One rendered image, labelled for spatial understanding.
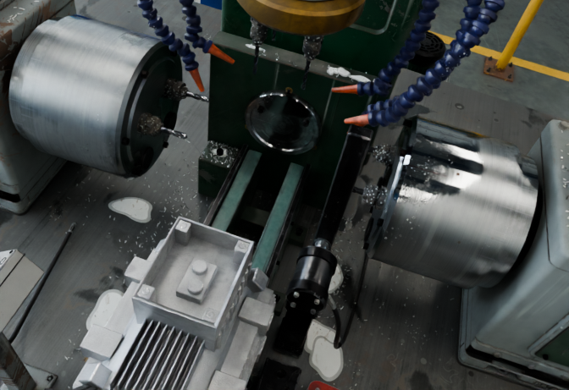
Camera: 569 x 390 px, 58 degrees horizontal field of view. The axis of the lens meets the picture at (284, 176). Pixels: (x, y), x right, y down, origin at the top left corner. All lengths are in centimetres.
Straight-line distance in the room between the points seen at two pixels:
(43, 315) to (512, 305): 77
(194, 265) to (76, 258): 46
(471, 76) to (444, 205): 242
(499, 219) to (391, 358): 35
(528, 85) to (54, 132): 280
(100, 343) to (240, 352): 16
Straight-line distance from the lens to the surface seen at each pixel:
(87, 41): 89
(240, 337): 66
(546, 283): 82
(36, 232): 110
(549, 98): 328
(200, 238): 67
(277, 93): 92
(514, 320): 91
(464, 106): 152
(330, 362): 95
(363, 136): 63
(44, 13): 101
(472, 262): 81
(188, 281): 62
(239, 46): 92
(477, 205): 78
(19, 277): 73
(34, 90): 89
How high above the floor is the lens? 167
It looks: 48 degrees down
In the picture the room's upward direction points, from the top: 12 degrees clockwise
